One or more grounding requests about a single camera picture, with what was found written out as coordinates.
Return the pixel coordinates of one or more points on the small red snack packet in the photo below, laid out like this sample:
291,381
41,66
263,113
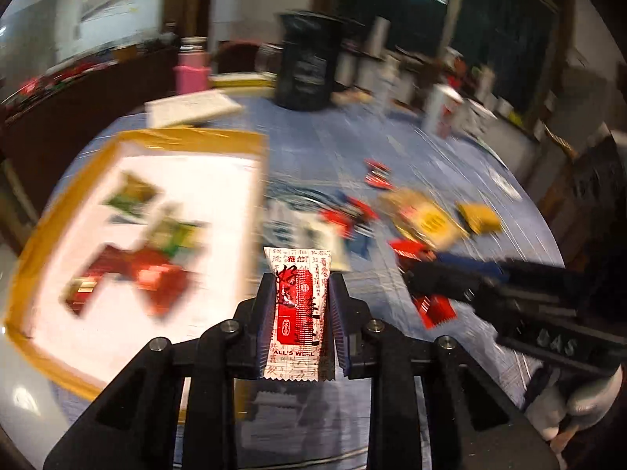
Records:
409,249
436,311
343,215
378,175

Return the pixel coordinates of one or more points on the white red-label snack packet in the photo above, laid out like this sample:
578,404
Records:
299,303

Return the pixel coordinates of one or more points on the white paper roll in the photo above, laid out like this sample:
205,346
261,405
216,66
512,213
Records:
380,34

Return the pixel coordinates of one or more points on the pink water bottle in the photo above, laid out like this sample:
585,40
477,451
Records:
192,76

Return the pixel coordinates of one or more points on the dark wooden sideboard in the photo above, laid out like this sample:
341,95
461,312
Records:
73,107

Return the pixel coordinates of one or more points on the large yellow brown snack packet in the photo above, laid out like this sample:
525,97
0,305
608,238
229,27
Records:
426,220

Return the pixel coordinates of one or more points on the person's right hand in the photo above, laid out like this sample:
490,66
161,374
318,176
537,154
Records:
583,401

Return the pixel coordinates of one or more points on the flat yellow box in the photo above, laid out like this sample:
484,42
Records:
240,80

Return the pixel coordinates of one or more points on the large red snack packet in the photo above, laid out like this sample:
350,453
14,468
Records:
132,274

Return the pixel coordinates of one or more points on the black electric kettle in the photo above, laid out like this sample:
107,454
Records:
306,68

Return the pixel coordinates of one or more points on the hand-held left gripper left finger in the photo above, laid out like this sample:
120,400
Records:
267,325

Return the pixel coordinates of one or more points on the green yellow snack packet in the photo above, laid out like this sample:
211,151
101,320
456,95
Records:
171,234

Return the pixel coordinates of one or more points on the yellow cardboard tray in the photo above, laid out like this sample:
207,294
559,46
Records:
196,135

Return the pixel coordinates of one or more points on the white notebook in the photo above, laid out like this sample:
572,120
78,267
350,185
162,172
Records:
191,107

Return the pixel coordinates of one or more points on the blue plaid tablecloth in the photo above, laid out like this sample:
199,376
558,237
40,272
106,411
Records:
318,156

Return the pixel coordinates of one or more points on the white red-label liquor bottle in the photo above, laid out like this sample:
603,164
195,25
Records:
441,110

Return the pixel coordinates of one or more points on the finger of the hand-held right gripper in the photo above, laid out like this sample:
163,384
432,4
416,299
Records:
472,263
441,281

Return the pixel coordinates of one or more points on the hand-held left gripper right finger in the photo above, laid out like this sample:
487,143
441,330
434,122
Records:
339,325

